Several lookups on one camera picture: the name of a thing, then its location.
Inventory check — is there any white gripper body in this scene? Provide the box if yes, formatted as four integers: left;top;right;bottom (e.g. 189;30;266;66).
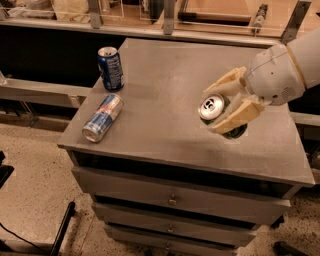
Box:
244;45;305;105

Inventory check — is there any black cable on floor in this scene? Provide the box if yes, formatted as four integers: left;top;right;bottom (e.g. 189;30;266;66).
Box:
0;222;48;253

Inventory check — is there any grey metal ledge beam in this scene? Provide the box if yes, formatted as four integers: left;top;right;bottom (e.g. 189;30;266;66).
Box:
0;79;91;108

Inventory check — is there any lying blue silver energy can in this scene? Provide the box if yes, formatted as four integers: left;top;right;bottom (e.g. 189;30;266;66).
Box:
82;94;124;143

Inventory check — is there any crushed green soda can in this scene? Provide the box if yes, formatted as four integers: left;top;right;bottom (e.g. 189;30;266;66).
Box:
198;94;247;139

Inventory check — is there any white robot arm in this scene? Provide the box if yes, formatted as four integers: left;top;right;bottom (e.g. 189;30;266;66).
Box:
198;28;320;135

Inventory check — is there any black stand leg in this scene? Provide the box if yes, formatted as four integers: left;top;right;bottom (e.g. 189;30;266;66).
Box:
49;201;75;256

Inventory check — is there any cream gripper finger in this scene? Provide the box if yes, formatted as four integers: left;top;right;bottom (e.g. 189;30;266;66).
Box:
209;94;265;134
202;67;248;98

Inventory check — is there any black object at left edge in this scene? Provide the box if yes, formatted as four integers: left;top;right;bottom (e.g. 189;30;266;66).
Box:
0;151;14;188

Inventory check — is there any grey drawer cabinet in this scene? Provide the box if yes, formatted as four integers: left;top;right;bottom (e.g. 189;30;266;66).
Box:
59;39;314;256

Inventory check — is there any upright blue soda can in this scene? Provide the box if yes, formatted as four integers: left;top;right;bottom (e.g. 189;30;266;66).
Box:
98;47;124;91

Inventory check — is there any black object bottom right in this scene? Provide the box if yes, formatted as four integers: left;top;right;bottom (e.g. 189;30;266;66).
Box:
273;241;308;256

